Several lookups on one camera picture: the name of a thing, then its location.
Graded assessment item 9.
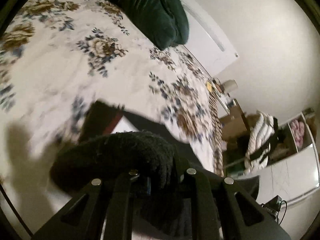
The black garment with red stripe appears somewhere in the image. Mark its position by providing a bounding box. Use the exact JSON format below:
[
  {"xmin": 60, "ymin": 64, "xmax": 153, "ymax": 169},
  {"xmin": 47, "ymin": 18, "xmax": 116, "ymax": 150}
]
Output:
[{"xmin": 49, "ymin": 100, "xmax": 261, "ymax": 240}]

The white knitted cloth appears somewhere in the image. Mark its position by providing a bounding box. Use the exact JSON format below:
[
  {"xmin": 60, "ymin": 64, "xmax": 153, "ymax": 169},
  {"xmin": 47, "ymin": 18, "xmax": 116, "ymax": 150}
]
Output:
[{"xmin": 111, "ymin": 116, "xmax": 138, "ymax": 134}]

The white storage shelf unit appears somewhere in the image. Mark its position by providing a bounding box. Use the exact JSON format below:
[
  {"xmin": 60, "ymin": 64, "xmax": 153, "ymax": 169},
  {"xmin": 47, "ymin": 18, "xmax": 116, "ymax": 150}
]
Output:
[{"xmin": 252, "ymin": 112, "xmax": 319, "ymax": 205}]

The brown cardboard box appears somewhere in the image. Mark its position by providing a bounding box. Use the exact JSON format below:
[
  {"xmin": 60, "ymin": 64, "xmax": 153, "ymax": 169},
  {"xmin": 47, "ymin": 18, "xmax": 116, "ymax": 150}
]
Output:
[{"xmin": 219, "ymin": 105, "xmax": 249, "ymax": 151}]

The white striped bundled blanket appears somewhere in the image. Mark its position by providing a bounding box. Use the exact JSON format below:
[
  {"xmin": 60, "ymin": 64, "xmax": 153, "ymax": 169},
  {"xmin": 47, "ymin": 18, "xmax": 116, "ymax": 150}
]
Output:
[{"xmin": 244, "ymin": 111, "xmax": 279, "ymax": 175}]

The pink item on shelf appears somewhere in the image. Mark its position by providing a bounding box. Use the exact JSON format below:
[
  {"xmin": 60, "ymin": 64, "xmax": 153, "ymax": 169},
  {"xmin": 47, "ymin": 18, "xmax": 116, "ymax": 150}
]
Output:
[{"xmin": 290, "ymin": 119, "xmax": 305, "ymax": 148}]

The floral patterned bed cover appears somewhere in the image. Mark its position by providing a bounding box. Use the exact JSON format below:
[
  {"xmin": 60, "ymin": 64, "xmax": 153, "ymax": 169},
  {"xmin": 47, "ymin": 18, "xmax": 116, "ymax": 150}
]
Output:
[{"xmin": 0, "ymin": 0, "xmax": 225, "ymax": 205}]

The white headboard panel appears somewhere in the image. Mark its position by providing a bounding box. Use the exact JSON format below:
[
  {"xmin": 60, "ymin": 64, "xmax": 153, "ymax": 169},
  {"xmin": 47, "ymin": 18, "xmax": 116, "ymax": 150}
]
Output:
[{"xmin": 181, "ymin": 0, "xmax": 239, "ymax": 77}]

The dark green velvet pillow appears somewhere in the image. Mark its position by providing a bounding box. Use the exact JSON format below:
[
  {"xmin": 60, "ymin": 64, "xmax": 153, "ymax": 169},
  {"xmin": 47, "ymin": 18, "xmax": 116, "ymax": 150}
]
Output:
[{"xmin": 107, "ymin": 0, "xmax": 189, "ymax": 50}]

